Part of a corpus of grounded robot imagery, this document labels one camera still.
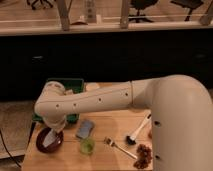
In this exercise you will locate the light grey towel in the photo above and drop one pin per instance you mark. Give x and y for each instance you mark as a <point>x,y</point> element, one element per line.
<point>50,138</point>

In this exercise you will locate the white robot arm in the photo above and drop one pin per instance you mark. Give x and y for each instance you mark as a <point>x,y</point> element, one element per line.
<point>181,112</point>

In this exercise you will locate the dark purple bowl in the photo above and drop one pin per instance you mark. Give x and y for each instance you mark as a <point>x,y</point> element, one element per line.
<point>51,148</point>

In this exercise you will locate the cream round object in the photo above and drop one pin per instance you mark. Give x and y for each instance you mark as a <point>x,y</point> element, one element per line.
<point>92,86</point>

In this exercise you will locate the green plastic tray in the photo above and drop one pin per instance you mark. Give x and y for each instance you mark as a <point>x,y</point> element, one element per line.
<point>71,85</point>

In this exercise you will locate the blue sponge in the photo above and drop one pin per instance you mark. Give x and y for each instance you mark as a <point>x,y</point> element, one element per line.
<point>85,129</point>

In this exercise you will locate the small green cup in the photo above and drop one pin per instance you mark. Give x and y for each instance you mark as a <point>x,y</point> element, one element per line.
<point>87,146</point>

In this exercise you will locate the brown grape bunch toy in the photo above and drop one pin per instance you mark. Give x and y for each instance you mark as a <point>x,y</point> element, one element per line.
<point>144,157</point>

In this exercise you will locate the black office chair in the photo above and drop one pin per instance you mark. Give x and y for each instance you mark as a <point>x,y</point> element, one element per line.
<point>141,5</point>

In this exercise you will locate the white handled black brush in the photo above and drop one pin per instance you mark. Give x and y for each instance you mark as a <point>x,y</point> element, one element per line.
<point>131,139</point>

